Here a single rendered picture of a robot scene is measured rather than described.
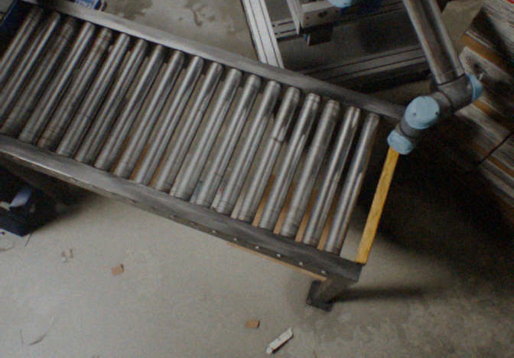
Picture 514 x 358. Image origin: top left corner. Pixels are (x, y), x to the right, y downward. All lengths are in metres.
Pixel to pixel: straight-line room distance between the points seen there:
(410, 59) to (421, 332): 1.18
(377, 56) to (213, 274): 1.20
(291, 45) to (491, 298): 1.39
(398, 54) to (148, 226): 1.36
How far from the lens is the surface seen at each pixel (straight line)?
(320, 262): 1.38
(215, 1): 2.75
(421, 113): 1.30
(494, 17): 1.57
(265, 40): 2.32
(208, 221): 1.41
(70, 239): 2.37
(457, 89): 1.38
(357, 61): 2.30
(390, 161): 1.47
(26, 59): 1.78
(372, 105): 1.55
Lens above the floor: 2.16
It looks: 70 degrees down
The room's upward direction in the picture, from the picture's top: 4 degrees counter-clockwise
